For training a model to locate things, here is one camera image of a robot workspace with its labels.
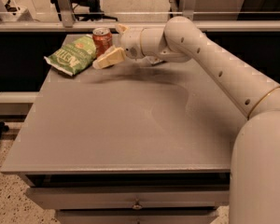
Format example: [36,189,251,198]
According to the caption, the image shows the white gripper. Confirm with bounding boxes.
[92,23,144,69]

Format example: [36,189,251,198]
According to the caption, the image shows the red coke can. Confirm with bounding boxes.
[92,27,113,57]

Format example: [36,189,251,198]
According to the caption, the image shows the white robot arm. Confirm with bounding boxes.
[94,16,280,224]

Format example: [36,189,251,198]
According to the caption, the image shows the green jalapeno chip bag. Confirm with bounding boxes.
[44,35,96,77]

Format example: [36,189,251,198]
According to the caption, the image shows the clear plastic water bottle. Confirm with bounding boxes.
[146,56,164,65]

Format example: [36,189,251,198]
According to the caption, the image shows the black office chair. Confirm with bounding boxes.
[49,0,119,22]

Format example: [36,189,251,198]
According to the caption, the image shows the grey drawer cabinet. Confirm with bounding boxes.
[2,61,245,214]

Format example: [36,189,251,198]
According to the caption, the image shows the top drawer with knob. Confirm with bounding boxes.
[25,187,229,210]

